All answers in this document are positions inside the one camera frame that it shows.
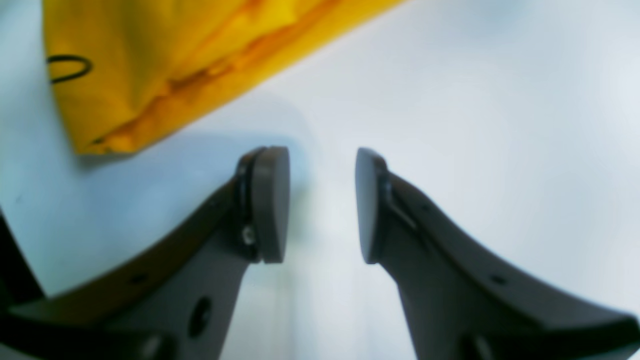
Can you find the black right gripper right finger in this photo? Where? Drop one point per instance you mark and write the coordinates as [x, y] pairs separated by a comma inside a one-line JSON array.
[[463, 302]]

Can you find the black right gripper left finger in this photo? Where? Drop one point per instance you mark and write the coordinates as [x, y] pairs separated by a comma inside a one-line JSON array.
[[174, 301]]

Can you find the orange yellow T-shirt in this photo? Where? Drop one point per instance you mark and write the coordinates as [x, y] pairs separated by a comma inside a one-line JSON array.
[[128, 73]]

